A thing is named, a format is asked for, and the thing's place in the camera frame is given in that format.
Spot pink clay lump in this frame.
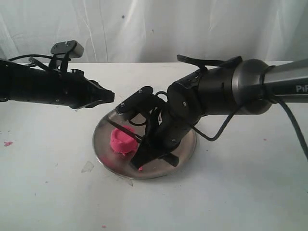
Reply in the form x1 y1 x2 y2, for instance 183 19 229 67
110 128 138 156

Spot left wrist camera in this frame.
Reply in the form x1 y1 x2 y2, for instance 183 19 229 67
49 40 84 72

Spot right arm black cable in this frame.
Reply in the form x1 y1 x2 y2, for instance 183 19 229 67
177 54 308 164

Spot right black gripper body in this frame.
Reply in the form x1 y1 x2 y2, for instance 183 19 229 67
144 105 191 152

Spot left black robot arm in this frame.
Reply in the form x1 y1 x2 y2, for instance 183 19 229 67
0 59 115 110

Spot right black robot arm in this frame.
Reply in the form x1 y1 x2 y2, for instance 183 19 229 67
131 55 308 168

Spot white backdrop curtain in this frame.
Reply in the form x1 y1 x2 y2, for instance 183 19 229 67
0 0 308 63

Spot pink dough crumbs on table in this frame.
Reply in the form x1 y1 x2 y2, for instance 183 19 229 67
4 141 13 147

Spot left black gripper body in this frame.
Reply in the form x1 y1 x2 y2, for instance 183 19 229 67
57 69 95 109

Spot round stainless steel plate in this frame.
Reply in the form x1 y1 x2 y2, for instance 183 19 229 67
93 110 197 179

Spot black knife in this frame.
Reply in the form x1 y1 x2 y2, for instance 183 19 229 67
107 119 143 143

